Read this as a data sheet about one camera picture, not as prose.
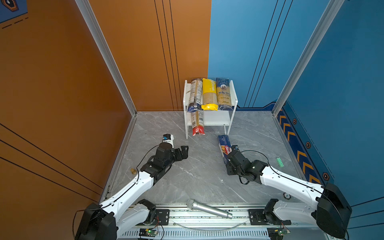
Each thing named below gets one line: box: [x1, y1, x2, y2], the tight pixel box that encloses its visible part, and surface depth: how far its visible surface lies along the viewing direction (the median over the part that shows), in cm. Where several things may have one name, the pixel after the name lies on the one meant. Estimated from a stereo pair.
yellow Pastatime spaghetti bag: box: [201, 78, 219, 111], surface depth 81 cm
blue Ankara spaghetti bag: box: [216, 77, 233, 111], surface depth 81 cm
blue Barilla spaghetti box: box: [218, 134, 233, 165], surface depth 92 cm
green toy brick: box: [276, 157, 284, 168], surface depth 93 cm
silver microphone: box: [186, 199, 233, 219], surface depth 76 cm
